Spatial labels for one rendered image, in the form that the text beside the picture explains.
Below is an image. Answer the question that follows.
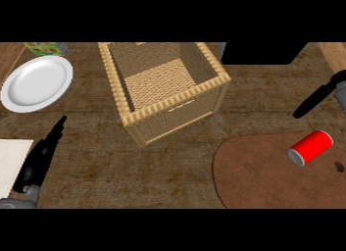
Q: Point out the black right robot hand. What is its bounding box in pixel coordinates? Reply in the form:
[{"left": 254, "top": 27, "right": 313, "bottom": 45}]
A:
[{"left": 292, "top": 69, "right": 346, "bottom": 120}]

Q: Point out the black appliance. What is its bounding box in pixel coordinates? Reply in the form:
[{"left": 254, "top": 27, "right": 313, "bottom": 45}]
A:
[{"left": 221, "top": 42, "right": 310, "bottom": 66}]

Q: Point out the tan wicker basket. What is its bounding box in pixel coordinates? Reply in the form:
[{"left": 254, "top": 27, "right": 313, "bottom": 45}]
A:
[{"left": 98, "top": 42, "right": 234, "bottom": 148}]

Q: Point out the red can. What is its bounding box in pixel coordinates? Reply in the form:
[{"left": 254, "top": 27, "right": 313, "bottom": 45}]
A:
[{"left": 288, "top": 129, "right": 335, "bottom": 167}]

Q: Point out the light wooden plank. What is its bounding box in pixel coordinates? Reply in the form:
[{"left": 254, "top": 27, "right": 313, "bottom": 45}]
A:
[{"left": 316, "top": 42, "right": 346, "bottom": 75}]

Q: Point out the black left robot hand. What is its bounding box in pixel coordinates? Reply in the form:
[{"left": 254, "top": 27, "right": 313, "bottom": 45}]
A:
[{"left": 13, "top": 115, "right": 69, "bottom": 194}]

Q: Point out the white plate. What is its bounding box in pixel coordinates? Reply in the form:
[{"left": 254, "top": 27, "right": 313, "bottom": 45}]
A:
[{"left": 0, "top": 55, "right": 75, "bottom": 114}]

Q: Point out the green patterned box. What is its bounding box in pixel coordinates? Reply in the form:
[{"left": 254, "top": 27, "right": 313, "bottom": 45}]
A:
[{"left": 23, "top": 42, "right": 70, "bottom": 58}]

